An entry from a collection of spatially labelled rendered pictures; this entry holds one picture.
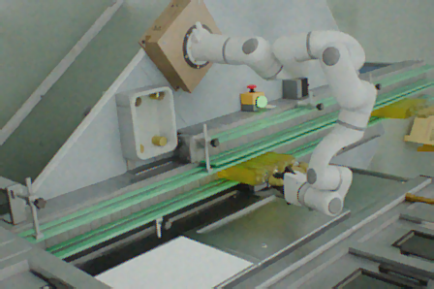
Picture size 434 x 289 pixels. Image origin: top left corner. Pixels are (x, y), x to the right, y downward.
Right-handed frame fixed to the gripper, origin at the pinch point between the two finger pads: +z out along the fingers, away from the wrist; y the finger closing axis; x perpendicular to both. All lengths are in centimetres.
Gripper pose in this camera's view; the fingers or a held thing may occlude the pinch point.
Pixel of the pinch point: (279, 181)
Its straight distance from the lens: 191.8
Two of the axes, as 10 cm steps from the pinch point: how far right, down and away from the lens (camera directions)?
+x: -8.8, 1.8, -4.4
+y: -0.7, -9.6, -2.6
